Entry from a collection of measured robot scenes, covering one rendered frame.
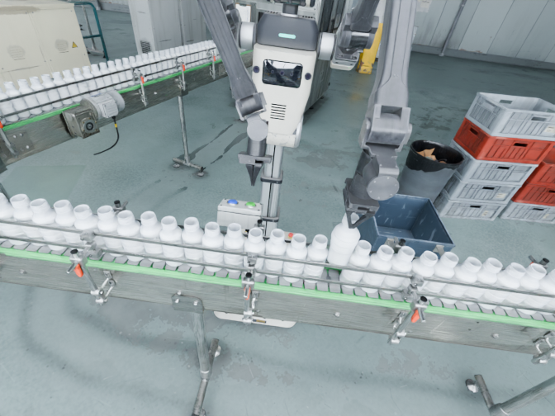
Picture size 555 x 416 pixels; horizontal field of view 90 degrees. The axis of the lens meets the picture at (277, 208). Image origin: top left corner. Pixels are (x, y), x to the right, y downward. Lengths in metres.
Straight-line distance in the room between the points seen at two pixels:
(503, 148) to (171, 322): 2.88
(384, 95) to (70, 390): 1.89
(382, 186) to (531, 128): 2.58
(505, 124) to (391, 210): 1.59
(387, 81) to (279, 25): 0.67
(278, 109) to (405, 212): 0.83
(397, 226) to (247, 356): 1.12
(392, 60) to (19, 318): 2.26
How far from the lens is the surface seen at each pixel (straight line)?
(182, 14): 7.18
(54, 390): 2.00
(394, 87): 0.59
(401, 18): 0.64
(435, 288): 0.95
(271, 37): 1.20
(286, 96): 1.15
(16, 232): 1.11
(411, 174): 2.85
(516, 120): 2.95
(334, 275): 0.92
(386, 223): 1.58
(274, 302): 0.91
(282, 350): 1.86
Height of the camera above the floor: 1.70
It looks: 40 degrees down
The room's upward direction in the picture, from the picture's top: 8 degrees clockwise
